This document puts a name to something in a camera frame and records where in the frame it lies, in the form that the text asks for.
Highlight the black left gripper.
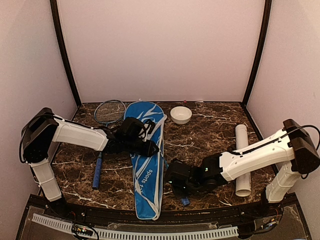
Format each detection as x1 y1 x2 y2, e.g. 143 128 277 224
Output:
123 138 160 158

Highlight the blue racket bag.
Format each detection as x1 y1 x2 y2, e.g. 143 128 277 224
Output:
124 101 167 221

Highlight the blue badminton racket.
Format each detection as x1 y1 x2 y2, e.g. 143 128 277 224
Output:
164 158 190 207
92 99 126 190

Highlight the white shuttlecock tube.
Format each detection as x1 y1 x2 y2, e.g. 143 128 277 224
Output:
234 124 252 197

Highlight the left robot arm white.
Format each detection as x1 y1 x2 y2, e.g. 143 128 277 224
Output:
18 107 159 218

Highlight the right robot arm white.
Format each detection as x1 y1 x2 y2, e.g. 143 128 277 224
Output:
164 119 320 217

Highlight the white ceramic bowl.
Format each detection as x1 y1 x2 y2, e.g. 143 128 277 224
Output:
170 106 192 125

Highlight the small circuit board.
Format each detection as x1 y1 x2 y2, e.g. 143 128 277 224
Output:
71 224 94 237

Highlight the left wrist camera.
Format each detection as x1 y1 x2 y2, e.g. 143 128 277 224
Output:
141 119 156 138

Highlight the white cable duct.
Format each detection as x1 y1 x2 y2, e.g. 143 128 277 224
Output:
31 213 239 240

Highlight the black vertical frame post left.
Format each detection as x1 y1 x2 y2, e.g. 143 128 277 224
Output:
49 0 82 108

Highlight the black vertical frame post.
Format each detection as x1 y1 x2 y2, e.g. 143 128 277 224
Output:
241 0 272 108
49 0 82 108

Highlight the black vertical frame post right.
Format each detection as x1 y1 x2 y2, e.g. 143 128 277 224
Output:
241 0 272 108

